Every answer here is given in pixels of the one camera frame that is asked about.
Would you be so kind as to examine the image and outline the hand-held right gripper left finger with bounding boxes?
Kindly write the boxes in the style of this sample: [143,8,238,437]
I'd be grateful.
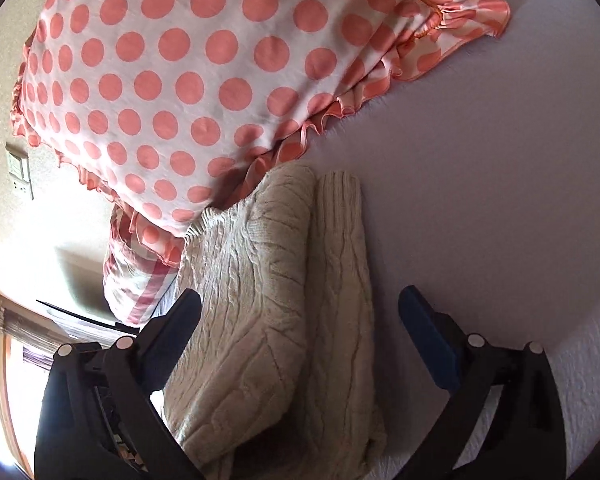
[34,289,204,480]

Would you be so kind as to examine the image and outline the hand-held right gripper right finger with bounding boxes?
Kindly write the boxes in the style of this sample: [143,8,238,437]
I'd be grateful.
[393,285,567,480]

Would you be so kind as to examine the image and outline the cream cable-knit sweater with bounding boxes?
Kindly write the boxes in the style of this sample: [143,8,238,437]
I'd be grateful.
[161,162,387,480]

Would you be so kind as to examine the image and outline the pink striped pillow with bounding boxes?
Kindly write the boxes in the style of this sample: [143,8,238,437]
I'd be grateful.
[103,205,185,327]

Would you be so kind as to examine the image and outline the pink polka dot pillow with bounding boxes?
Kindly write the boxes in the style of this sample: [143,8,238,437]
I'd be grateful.
[11,0,511,239]

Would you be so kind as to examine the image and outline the white wall switch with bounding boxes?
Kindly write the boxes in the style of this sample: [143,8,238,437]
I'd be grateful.
[6,144,35,200]

